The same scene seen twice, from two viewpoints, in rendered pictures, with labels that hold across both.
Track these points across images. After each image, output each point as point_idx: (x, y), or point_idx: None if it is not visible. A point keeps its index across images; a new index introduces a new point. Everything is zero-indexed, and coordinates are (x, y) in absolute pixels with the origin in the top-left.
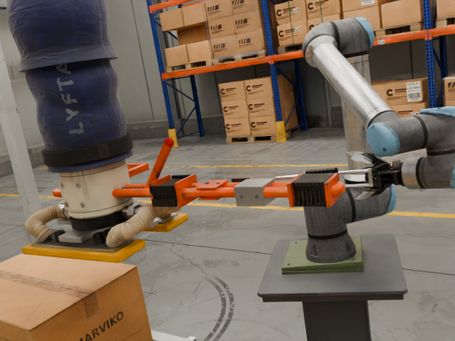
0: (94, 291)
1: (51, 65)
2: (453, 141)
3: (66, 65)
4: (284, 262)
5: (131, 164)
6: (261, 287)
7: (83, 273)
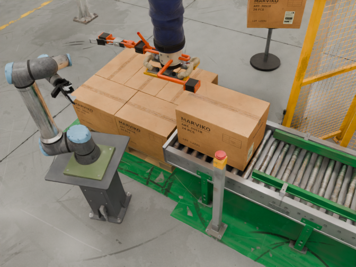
0: (187, 94)
1: None
2: None
3: None
4: (111, 152)
5: (165, 76)
6: (127, 140)
7: (198, 106)
